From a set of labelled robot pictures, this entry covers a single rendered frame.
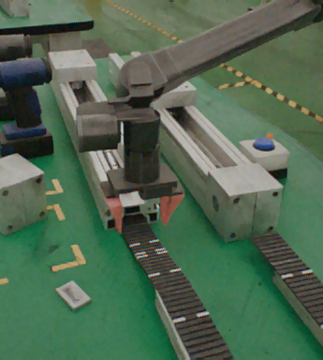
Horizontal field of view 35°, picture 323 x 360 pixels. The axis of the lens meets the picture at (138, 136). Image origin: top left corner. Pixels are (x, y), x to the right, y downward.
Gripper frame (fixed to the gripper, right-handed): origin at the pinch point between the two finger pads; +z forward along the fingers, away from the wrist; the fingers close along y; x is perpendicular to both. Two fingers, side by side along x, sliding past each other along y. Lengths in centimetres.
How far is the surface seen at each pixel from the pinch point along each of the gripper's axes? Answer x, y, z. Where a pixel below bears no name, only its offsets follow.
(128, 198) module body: -8.3, 0.0, 0.2
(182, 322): 21.3, 0.8, 1.3
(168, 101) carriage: -37.8, -17.9, -5.4
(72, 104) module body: -46.4, 3.5, -3.9
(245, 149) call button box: -18.1, -28.2, -0.9
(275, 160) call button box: -13.7, -32.8, 0.2
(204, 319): 21.8, -2.2, 1.2
